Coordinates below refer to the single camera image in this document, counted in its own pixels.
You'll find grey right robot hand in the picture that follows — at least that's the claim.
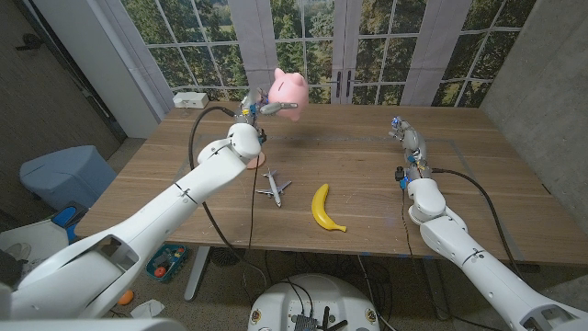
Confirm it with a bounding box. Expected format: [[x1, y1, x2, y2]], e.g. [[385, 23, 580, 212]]
[[388, 115, 428, 166]]

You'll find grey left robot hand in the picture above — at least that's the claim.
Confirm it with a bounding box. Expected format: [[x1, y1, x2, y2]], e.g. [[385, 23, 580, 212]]
[[237, 87, 299, 126]]

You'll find pink plastic piggy bank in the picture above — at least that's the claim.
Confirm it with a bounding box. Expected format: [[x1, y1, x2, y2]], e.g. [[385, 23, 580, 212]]
[[267, 67, 310, 122]]

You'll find grey toy plane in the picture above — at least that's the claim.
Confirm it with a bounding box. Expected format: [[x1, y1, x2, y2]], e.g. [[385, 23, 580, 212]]
[[254, 167, 293, 208]]

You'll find yellow banana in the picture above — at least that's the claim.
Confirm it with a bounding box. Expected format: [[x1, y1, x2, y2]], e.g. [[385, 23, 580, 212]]
[[311, 183, 348, 234]]

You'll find teal toy box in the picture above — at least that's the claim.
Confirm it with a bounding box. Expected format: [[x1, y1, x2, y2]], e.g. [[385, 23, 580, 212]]
[[145, 243, 190, 283]]

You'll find white rectangular box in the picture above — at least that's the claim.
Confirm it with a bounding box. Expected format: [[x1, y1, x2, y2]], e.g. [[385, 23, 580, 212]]
[[172, 91, 209, 109]]

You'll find printed window backdrop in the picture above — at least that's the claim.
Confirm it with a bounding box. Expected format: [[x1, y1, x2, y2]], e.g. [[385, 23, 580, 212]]
[[98, 0, 538, 109]]

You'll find dark round floor fan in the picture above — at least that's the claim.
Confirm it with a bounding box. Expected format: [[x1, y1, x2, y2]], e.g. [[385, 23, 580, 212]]
[[209, 246, 244, 268]]

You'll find grey table leg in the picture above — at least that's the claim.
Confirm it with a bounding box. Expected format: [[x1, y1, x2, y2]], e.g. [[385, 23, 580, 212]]
[[422, 258, 451, 322]]

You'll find white table leg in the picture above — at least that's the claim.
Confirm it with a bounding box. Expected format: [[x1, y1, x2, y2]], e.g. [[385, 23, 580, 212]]
[[184, 245, 213, 303]]

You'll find black antenna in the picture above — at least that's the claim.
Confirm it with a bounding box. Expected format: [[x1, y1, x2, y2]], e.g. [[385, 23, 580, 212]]
[[321, 306, 349, 331]]

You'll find white robot torso base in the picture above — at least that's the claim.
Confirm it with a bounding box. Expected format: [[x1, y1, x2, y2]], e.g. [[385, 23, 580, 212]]
[[247, 273, 381, 331]]

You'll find grey computer board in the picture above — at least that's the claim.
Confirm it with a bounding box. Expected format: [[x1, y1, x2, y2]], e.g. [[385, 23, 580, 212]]
[[293, 314, 319, 331]]

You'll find blue plastic object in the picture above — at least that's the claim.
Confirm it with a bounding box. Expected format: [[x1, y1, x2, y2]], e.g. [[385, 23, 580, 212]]
[[51, 205, 88, 245]]

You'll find white crumpled tissue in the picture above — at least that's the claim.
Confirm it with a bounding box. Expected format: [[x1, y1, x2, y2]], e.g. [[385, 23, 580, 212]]
[[130, 299, 165, 319]]

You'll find white floor platform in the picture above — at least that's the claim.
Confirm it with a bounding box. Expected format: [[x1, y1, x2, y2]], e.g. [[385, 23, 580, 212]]
[[0, 219, 70, 268]]

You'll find white robot body edge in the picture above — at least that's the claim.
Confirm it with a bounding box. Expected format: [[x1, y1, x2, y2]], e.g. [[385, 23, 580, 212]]
[[0, 318, 187, 331]]

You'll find white sneaker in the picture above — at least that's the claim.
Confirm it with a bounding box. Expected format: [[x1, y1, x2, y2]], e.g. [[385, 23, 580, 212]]
[[4, 242, 33, 262]]

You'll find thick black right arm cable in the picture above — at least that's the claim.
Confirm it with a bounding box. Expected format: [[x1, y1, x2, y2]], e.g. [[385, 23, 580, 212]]
[[430, 167, 525, 280]]

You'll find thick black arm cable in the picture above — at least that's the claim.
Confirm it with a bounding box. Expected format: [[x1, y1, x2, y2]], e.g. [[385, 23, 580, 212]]
[[430, 167, 525, 280], [187, 106, 268, 289]]

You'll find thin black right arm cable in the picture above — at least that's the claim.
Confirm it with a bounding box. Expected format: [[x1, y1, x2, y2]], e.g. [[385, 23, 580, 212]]
[[401, 188, 442, 323]]

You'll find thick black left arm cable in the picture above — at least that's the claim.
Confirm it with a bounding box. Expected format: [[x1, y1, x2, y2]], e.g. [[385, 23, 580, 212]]
[[187, 106, 268, 289]]

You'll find dark door handle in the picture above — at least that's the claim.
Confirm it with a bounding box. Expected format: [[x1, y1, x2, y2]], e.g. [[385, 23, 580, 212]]
[[15, 33, 45, 51]]

